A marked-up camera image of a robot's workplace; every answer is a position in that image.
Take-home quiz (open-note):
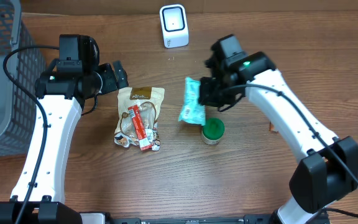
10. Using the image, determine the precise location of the beige brown snack bag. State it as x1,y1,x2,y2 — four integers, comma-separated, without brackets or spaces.
114,86,165,151

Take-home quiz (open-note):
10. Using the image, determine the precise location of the teal snack packet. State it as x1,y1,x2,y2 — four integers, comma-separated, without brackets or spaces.
178,77,206,126

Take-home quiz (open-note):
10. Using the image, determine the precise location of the green lid small jar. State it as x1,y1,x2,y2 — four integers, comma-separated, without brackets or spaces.
201,118,225,145

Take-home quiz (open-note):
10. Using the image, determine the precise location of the red stick snack packet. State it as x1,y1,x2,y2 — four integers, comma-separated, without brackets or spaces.
128,105,152,151

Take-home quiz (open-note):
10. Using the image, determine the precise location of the orange small snack packet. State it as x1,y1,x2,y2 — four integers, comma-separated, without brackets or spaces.
269,122,278,133

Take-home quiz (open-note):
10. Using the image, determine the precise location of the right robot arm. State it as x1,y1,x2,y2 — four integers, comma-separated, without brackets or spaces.
198,34,358,223

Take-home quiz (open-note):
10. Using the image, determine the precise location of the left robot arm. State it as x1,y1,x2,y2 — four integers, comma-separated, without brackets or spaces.
0,34,129,224

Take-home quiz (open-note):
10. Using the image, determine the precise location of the grey plastic mesh basket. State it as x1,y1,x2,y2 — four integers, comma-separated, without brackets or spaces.
0,0,36,156

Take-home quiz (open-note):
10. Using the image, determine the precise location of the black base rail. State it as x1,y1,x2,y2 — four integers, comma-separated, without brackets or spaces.
79,212,331,224

